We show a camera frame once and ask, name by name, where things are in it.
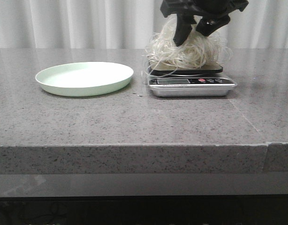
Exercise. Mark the pale green round plate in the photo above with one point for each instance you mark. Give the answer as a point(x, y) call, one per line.
point(84, 79)

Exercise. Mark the white vermicelli noodle bundle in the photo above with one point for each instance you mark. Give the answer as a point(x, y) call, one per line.
point(197, 55)

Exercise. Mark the silver black kitchen scale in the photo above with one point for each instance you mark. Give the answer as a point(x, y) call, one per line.
point(207, 81)

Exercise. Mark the white pleated curtain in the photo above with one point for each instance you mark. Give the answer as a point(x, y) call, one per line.
point(117, 24)

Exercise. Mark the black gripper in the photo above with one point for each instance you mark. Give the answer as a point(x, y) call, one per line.
point(186, 9)

